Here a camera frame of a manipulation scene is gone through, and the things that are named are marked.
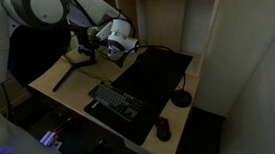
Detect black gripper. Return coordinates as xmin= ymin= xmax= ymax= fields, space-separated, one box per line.
xmin=91 ymin=31 xmax=110 ymax=50

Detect black headphone stand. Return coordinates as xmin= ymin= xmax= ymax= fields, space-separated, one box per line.
xmin=85 ymin=40 xmax=98 ymax=65

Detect black silver headphones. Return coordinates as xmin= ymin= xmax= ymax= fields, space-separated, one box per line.
xmin=77 ymin=44 xmax=93 ymax=58

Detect black monitor stand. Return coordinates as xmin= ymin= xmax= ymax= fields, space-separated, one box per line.
xmin=48 ymin=51 xmax=100 ymax=93

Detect grey mechanical keyboard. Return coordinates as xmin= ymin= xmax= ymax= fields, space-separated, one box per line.
xmin=87 ymin=78 xmax=147 ymax=126

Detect black desk mat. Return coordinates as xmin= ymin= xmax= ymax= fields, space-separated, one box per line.
xmin=78 ymin=43 xmax=201 ymax=152

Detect light wooden shelf hutch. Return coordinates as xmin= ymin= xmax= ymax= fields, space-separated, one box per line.
xmin=87 ymin=0 xmax=236 ymax=89

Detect black gooseneck desk lamp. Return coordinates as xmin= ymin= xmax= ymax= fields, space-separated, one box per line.
xmin=114 ymin=42 xmax=193 ymax=115

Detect wooden drawer cabinet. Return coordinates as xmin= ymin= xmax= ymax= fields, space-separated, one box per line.
xmin=0 ymin=75 xmax=35 ymax=112

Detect black red computer mouse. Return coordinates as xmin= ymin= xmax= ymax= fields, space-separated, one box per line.
xmin=154 ymin=115 xmax=173 ymax=144

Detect white lit block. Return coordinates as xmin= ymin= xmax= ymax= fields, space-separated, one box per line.
xmin=38 ymin=128 xmax=63 ymax=152

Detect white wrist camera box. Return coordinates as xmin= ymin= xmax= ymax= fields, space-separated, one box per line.
xmin=94 ymin=21 xmax=115 ymax=41

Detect brown desk cable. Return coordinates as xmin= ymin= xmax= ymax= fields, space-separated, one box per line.
xmin=75 ymin=63 xmax=114 ymax=86

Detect red handled tool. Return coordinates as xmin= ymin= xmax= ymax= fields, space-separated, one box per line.
xmin=52 ymin=117 xmax=74 ymax=135
xmin=82 ymin=139 xmax=106 ymax=154

